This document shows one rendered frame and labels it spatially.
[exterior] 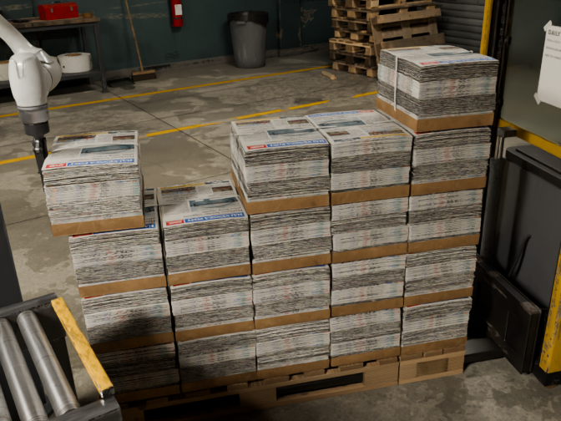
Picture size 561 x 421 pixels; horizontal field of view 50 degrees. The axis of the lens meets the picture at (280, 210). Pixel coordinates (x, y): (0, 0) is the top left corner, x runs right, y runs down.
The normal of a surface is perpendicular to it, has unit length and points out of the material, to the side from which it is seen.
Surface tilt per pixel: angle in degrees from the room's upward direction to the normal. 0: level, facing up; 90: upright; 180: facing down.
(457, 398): 0
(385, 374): 90
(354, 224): 89
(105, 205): 90
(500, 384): 0
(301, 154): 90
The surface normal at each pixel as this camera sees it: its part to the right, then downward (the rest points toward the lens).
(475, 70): 0.22, 0.39
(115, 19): 0.54, 0.32
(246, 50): -0.21, 0.41
